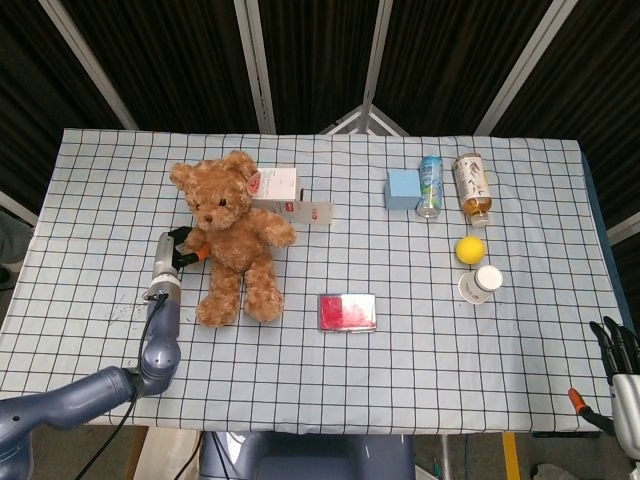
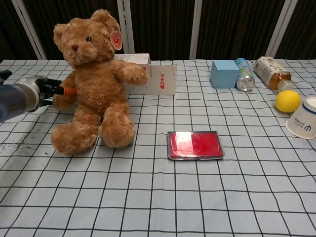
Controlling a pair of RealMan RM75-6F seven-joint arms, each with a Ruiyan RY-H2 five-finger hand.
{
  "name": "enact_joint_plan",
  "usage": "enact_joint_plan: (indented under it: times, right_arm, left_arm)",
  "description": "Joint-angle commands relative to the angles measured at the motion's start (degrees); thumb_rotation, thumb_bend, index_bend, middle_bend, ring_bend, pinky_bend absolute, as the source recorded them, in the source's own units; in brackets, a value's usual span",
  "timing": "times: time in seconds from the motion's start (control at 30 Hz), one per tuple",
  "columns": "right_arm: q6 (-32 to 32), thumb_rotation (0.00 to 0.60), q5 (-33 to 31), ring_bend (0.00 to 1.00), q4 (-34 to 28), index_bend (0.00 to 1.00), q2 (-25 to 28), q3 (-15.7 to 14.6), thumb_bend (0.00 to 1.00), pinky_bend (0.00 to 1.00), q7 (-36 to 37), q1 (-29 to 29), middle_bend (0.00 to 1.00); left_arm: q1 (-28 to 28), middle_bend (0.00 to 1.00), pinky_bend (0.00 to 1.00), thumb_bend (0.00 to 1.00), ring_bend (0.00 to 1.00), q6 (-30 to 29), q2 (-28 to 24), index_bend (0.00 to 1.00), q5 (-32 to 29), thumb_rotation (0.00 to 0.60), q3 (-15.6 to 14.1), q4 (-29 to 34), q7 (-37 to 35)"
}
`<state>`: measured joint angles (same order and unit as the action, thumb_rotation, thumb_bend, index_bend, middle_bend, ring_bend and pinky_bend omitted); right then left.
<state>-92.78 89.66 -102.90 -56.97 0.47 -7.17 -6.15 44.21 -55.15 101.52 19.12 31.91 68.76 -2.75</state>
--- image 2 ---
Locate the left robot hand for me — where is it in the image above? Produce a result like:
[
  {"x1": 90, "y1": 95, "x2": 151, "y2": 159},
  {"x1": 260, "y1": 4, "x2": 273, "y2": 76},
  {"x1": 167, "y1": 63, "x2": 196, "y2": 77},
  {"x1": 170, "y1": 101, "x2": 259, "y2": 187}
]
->
[{"x1": 0, "y1": 70, "x2": 78, "y2": 114}]

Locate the brown teddy bear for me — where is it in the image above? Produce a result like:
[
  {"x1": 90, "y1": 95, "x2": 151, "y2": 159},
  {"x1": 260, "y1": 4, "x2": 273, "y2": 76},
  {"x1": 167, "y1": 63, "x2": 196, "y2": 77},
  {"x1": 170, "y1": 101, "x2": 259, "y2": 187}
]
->
[{"x1": 51, "y1": 9, "x2": 150, "y2": 156}]

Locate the round orange hang tag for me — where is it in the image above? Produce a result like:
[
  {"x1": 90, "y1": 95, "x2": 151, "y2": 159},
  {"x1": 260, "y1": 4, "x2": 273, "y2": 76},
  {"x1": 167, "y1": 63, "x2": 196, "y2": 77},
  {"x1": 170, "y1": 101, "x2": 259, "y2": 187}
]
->
[{"x1": 110, "y1": 30, "x2": 123, "y2": 51}]

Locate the white cardboard box red logo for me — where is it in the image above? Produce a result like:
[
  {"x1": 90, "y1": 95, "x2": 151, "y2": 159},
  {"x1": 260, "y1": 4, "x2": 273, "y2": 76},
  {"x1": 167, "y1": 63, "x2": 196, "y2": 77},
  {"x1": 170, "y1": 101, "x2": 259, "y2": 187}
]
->
[{"x1": 113, "y1": 53, "x2": 177, "y2": 96}]

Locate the checked white tablecloth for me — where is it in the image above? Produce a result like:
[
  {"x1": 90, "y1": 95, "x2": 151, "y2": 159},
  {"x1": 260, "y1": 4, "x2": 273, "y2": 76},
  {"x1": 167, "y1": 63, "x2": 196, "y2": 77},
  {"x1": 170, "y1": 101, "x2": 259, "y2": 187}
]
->
[{"x1": 0, "y1": 58, "x2": 316, "y2": 237}]

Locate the red ink pad case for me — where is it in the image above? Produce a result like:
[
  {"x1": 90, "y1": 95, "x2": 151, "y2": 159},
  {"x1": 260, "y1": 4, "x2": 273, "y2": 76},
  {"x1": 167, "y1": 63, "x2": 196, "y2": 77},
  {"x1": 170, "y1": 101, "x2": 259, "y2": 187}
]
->
[{"x1": 166, "y1": 130, "x2": 226, "y2": 161}]

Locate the light blue cube box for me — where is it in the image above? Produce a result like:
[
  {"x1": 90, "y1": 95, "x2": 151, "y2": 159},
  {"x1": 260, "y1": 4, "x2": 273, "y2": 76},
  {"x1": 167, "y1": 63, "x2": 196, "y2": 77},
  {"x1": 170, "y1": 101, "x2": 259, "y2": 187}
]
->
[{"x1": 210, "y1": 60, "x2": 240, "y2": 89}]

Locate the blue white drink can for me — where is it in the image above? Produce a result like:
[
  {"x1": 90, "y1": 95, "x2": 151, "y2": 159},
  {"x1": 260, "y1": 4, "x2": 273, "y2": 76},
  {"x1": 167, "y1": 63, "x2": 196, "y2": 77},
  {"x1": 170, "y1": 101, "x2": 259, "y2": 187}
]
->
[{"x1": 234, "y1": 57, "x2": 255, "y2": 92}]

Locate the tea bottle with white cap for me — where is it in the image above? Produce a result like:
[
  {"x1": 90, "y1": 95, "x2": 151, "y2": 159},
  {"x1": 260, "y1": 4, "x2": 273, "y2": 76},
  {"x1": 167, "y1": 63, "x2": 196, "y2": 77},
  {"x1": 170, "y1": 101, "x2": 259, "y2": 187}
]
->
[{"x1": 253, "y1": 56, "x2": 295, "y2": 94}]

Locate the yellow ball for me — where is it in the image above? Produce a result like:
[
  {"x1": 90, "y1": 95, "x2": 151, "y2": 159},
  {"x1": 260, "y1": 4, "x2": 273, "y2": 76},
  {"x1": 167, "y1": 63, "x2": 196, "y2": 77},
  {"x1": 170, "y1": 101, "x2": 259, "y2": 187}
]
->
[{"x1": 275, "y1": 90, "x2": 302, "y2": 114}]

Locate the white paper cup blue print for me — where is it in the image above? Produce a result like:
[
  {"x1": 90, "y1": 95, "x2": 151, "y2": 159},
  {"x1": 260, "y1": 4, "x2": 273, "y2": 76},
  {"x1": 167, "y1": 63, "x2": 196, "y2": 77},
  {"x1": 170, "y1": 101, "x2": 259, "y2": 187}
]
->
[{"x1": 285, "y1": 95, "x2": 316, "y2": 140}]

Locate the white metal frame post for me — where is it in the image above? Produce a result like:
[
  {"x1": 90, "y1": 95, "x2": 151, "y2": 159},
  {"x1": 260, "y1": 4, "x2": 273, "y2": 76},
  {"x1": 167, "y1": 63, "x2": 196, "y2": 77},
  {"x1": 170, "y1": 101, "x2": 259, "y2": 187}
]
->
[
  {"x1": 11, "y1": 0, "x2": 47, "y2": 60},
  {"x1": 190, "y1": 0, "x2": 203, "y2": 60},
  {"x1": 265, "y1": 0, "x2": 296, "y2": 58},
  {"x1": 117, "y1": 0, "x2": 136, "y2": 55}
]

